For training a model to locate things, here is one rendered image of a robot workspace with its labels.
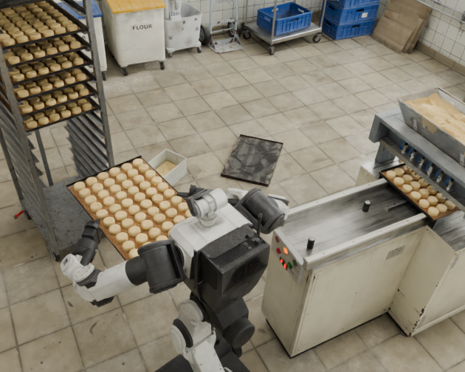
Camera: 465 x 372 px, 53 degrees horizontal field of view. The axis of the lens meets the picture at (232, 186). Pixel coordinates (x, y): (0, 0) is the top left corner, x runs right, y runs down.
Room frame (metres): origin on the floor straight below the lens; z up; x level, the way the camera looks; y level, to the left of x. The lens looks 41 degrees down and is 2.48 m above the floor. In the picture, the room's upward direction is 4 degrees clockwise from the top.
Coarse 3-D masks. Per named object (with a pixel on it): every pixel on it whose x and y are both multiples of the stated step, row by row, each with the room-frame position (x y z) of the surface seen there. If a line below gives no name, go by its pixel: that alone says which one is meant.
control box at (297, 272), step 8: (280, 232) 1.57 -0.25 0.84; (272, 240) 1.58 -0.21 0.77; (280, 240) 1.53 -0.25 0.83; (288, 240) 1.53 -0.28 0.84; (272, 248) 1.58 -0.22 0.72; (280, 248) 1.52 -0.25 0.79; (288, 248) 1.48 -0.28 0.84; (280, 256) 1.51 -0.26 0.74; (288, 256) 1.46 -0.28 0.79; (296, 256) 1.43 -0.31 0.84; (296, 272) 1.40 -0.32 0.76; (296, 280) 1.39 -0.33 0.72
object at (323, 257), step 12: (420, 216) 1.68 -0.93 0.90; (384, 228) 1.58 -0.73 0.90; (396, 228) 1.59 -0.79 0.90; (408, 228) 1.64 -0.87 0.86; (360, 240) 1.50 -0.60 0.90; (372, 240) 1.52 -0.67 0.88; (324, 252) 1.41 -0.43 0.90; (336, 252) 1.42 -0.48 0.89; (348, 252) 1.46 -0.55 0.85; (312, 264) 1.36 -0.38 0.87
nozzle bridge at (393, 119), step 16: (384, 112) 2.17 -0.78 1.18; (400, 112) 2.18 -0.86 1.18; (384, 128) 2.13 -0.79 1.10; (400, 128) 2.02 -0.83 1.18; (384, 144) 2.09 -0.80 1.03; (400, 144) 2.06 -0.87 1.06; (416, 144) 1.89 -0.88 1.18; (432, 144) 1.90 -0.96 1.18; (384, 160) 2.18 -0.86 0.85; (416, 160) 1.94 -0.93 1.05; (432, 160) 1.79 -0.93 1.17; (448, 160) 1.78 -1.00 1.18; (432, 176) 1.82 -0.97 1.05; (448, 176) 1.78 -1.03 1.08; (464, 176) 1.66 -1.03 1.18; (448, 192) 1.71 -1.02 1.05; (464, 192) 1.68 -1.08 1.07; (464, 208) 1.61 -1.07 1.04
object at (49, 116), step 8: (0, 96) 2.30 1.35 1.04; (8, 104) 2.23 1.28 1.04; (72, 104) 2.24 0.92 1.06; (80, 104) 2.26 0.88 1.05; (88, 104) 2.25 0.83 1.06; (40, 112) 2.14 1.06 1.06; (48, 112) 2.14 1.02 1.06; (56, 112) 2.18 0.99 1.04; (64, 112) 2.15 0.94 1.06; (72, 112) 2.18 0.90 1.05; (80, 112) 2.19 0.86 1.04; (32, 120) 2.05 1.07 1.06; (40, 120) 2.06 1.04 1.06; (48, 120) 2.08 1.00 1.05; (56, 120) 2.09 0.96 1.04
